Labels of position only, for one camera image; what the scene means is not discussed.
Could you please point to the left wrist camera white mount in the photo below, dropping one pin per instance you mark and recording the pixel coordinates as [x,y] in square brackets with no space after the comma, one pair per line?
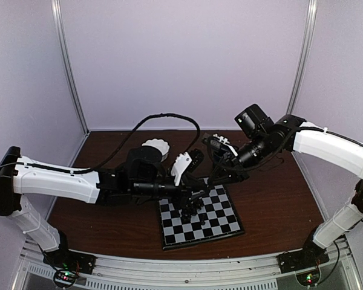
[186,162]

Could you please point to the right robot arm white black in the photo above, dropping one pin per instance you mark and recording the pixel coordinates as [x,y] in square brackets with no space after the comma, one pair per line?
[293,134]

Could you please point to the pile of black chess pieces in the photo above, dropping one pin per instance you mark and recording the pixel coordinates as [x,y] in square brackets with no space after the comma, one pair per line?
[191,209]

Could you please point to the folding black silver chessboard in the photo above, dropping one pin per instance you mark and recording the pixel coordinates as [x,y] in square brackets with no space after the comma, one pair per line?
[219,212]

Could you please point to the aluminium corner post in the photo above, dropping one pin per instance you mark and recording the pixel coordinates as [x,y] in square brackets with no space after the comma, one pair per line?
[307,39]
[59,25]

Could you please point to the right aluminium corner post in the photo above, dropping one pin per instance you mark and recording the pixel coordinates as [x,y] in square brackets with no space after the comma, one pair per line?
[307,39]

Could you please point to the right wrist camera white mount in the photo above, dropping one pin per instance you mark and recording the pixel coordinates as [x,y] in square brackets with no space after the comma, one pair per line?
[218,145]

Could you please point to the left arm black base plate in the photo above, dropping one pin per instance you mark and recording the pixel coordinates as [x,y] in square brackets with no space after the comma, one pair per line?
[70,260]

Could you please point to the green led circuit board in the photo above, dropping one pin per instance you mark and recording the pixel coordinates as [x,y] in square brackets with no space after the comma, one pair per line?
[308,278]
[64,277]

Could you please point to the right green led circuit board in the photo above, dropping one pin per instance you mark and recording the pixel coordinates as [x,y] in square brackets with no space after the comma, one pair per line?
[308,278]

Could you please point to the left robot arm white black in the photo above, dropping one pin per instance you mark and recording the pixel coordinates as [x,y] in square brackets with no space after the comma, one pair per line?
[140,176]

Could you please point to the left aluminium corner post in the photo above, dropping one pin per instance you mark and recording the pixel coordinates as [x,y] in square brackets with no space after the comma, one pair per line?
[59,25]

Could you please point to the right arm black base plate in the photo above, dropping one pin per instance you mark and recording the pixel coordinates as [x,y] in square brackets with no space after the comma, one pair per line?
[299,260]

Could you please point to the white scalloped ceramic bowl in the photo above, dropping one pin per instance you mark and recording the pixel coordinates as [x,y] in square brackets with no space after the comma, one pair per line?
[159,144]

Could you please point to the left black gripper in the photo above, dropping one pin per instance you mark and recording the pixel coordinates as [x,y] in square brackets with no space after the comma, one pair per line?
[189,184]

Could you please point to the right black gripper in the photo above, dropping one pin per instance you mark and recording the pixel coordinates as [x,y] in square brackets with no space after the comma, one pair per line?
[235,176]

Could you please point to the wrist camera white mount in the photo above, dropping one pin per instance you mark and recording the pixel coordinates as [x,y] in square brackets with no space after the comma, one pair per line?
[218,145]
[186,162]

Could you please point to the left green led circuit board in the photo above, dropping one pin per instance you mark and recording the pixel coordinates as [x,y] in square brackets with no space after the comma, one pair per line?
[64,277]

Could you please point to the aluminium front rail frame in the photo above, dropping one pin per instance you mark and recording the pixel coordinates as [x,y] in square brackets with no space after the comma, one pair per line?
[254,272]

